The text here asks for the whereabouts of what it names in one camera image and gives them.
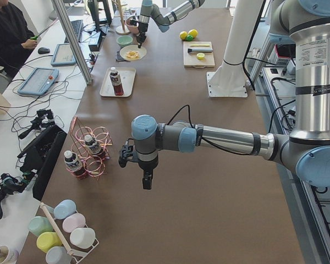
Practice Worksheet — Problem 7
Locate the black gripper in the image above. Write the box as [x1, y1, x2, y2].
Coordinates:
[137, 21, 149, 48]
[138, 158, 158, 190]

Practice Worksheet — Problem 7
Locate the white round plate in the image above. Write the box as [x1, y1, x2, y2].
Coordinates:
[120, 45, 147, 61]

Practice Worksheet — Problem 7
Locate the braided glazed donut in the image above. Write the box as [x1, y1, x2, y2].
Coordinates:
[125, 50, 140, 60]

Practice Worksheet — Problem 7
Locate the cream rabbit tray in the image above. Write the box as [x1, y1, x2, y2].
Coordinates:
[100, 67, 136, 97]

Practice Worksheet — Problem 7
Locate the dark drink bottle on tray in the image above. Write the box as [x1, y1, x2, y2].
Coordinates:
[109, 67, 124, 96]

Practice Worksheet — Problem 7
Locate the pink bowl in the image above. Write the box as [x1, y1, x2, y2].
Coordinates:
[125, 16, 139, 35]

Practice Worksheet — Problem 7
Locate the green bowl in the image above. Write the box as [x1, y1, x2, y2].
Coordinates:
[117, 35, 133, 48]

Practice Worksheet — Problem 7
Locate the wooden mug tree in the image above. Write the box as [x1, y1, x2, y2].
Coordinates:
[112, 0, 130, 35]

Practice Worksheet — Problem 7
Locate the grey folded cloth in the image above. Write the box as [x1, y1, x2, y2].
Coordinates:
[115, 51, 125, 62]

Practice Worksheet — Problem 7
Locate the yellow lemon lower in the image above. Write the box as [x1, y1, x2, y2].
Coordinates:
[179, 31, 188, 40]

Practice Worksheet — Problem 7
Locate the yellow lemon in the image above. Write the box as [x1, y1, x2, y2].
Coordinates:
[188, 29, 198, 39]
[179, 31, 188, 40]

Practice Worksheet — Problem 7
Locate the green lime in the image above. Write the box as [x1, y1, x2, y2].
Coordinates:
[186, 35, 194, 41]

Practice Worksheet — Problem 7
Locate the steel cylindrical grinder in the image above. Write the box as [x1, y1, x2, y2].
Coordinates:
[187, 48, 213, 53]

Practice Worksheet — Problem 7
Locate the yellow plastic knife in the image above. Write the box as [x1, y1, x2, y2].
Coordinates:
[190, 43, 211, 47]

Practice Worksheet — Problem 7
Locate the yellow lemon upper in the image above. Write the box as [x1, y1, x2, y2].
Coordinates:
[188, 29, 198, 39]

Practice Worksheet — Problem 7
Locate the bamboo cutting board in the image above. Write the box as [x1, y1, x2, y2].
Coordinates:
[183, 41, 215, 68]

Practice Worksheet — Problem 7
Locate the half lemon slice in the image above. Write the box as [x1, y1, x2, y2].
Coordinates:
[196, 53, 205, 61]

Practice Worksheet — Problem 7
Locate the black keyboard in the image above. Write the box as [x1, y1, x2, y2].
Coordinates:
[70, 20, 84, 42]

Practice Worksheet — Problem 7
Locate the bottle in rack upper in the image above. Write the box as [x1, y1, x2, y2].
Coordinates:
[84, 134, 106, 159]

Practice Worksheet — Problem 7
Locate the bottle in rack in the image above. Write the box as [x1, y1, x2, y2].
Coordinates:
[84, 134, 106, 159]
[64, 150, 87, 179]

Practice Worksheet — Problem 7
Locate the bottle in rack lower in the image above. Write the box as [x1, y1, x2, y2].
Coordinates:
[64, 150, 87, 179]

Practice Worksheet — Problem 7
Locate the blue teach pendant far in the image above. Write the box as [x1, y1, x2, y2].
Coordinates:
[51, 43, 76, 67]

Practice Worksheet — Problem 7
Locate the blue teach pendant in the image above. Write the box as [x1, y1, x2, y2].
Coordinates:
[17, 68, 59, 96]
[51, 43, 76, 67]

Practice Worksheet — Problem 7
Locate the pink cup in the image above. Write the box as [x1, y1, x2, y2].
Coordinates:
[62, 213, 86, 233]

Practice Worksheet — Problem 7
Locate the light blue cup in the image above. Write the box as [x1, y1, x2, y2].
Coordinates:
[53, 199, 76, 219]

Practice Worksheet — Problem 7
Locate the white cup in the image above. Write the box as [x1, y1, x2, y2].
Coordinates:
[70, 227, 96, 249]

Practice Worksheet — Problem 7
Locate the black computer mouse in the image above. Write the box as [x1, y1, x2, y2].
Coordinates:
[37, 47, 50, 54]

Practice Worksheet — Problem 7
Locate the blue teach pendant near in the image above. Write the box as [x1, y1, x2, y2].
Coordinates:
[17, 68, 59, 96]

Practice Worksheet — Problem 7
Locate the grey cup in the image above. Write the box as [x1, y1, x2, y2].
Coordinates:
[46, 246, 72, 264]

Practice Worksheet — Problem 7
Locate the yellow cup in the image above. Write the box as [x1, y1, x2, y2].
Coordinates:
[36, 232, 62, 253]

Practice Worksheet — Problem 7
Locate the green cup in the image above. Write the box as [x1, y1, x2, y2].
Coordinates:
[28, 216, 53, 237]

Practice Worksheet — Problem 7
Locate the seated person in black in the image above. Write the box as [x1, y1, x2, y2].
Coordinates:
[0, 1, 38, 78]

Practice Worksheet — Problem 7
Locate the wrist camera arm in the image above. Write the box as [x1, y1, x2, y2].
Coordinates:
[129, 18, 138, 27]
[118, 138, 138, 168]

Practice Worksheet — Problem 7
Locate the copper wire bottle rack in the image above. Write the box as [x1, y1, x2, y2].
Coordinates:
[69, 116, 113, 179]

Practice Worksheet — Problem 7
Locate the aluminium frame post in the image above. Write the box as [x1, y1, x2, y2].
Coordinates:
[52, 0, 93, 85]

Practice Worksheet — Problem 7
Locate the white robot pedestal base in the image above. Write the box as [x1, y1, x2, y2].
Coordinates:
[207, 0, 265, 98]

